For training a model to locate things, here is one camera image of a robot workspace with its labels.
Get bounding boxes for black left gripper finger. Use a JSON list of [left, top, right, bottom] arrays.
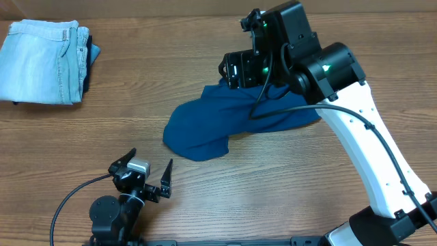
[[108, 148, 137, 174], [160, 159, 173, 198]]

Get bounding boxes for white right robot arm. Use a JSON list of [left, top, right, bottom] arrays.
[[218, 1, 436, 245]]

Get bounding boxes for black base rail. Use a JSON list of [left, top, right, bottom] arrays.
[[84, 236, 328, 246]]

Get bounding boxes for folded light blue jeans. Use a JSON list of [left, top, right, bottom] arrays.
[[1, 19, 89, 105]]

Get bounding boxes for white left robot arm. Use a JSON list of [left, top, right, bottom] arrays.
[[89, 148, 173, 245]]

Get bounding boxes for folded dark navy garment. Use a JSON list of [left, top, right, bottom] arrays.
[[83, 36, 101, 93]]

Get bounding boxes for dark blue polo shirt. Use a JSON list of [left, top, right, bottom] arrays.
[[163, 79, 320, 161]]

